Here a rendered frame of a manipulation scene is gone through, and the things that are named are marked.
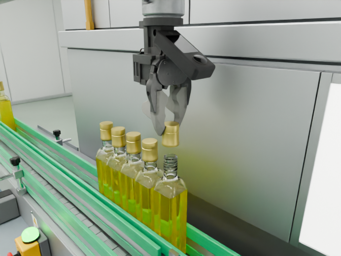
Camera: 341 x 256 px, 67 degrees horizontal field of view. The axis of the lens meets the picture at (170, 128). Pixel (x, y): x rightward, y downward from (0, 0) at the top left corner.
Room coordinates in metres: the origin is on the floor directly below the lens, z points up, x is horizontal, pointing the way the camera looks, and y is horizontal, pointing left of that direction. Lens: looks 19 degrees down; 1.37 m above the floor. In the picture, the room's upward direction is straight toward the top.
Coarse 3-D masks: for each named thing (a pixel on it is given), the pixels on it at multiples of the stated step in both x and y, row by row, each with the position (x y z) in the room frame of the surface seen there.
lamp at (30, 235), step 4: (28, 228) 0.61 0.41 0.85; (32, 228) 0.61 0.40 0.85; (36, 228) 0.61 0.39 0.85; (24, 232) 0.59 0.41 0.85; (28, 232) 0.59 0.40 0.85; (32, 232) 0.59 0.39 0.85; (36, 232) 0.60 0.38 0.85; (24, 236) 0.58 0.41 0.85; (28, 236) 0.58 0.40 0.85; (32, 236) 0.59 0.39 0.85; (36, 236) 0.59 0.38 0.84; (24, 240) 0.58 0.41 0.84; (28, 240) 0.58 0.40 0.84; (32, 240) 0.58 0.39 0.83; (36, 240) 0.59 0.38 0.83
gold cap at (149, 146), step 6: (150, 138) 0.53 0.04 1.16; (144, 144) 0.51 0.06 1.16; (150, 144) 0.50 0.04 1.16; (156, 144) 0.51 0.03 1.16; (144, 150) 0.51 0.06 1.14; (150, 150) 0.50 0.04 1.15; (156, 150) 0.51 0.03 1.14; (144, 156) 0.51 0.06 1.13; (150, 156) 0.50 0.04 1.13; (156, 156) 0.51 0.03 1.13; (150, 162) 0.50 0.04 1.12
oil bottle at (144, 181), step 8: (136, 176) 0.52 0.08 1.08; (144, 176) 0.50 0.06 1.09; (152, 176) 0.50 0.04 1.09; (160, 176) 0.51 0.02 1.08; (136, 184) 0.51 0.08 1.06; (144, 184) 0.49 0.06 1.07; (152, 184) 0.49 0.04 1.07; (136, 192) 0.51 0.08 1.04; (144, 192) 0.49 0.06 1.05; (152, 192) 0.48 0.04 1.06; (136, 200) 0.51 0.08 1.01; (144, 200) 0.49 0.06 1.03; (152, 200) 0.48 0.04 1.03; (144, 208) 0.49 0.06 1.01; (152, 208) 0.48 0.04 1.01; (144, 216) 0.49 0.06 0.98; (152, 216) 0.48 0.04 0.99; (144, 224) 0.50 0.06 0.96; (152, 224) 0.48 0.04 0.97
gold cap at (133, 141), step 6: (132, 132) 0.57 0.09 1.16; (138, 132) 0.57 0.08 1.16; (126, 138) 0.55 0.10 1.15; (132, 138) 0.54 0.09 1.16; (138, 138) 0.55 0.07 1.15; (126, 144) 0.55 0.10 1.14; (132, 144) 0.54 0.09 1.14; (138, 144) 0.55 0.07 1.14; (126, 150) 0.56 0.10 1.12; (132, 150) 0.54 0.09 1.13; (138, 150) 0.55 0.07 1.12
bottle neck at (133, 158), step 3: (138, 153) 0.55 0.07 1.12; (129, 156) 0.55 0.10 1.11; (132, 156) 0.55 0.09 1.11; (135, 156) 0.55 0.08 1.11; (138, 156) 0.55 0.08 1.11; (129, 159) 0.55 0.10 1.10; (132, 159) 0.55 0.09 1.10; (135, 159) 0.55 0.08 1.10; (138, 159) 0.55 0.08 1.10; (132, 162) 0.55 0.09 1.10; (135, 162) 0.55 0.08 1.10; (138, 162) 0.55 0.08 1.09
